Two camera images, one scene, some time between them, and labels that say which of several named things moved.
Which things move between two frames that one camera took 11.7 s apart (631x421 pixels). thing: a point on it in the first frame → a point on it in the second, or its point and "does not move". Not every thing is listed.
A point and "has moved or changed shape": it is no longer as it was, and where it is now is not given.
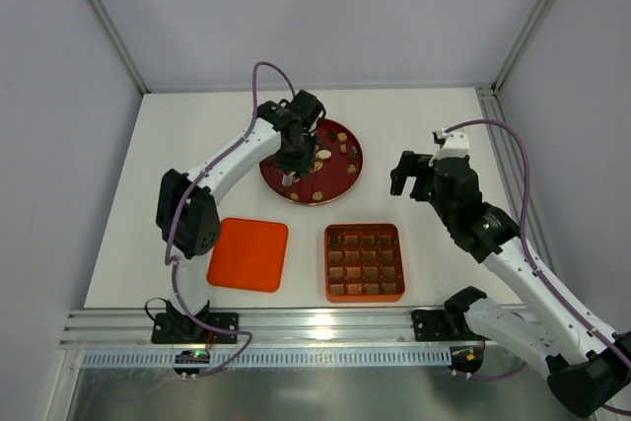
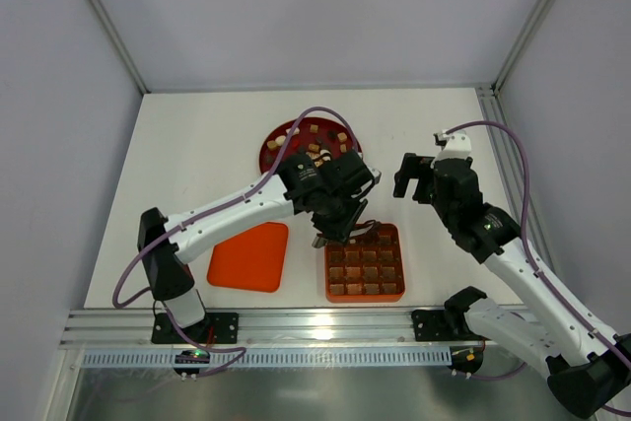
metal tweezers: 287,178 has moved or changed shape
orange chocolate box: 364,262 does not move
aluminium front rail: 371,330 does not move
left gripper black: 291,161 → 342,226
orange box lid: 248,255 does not move
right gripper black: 416,178 does not move
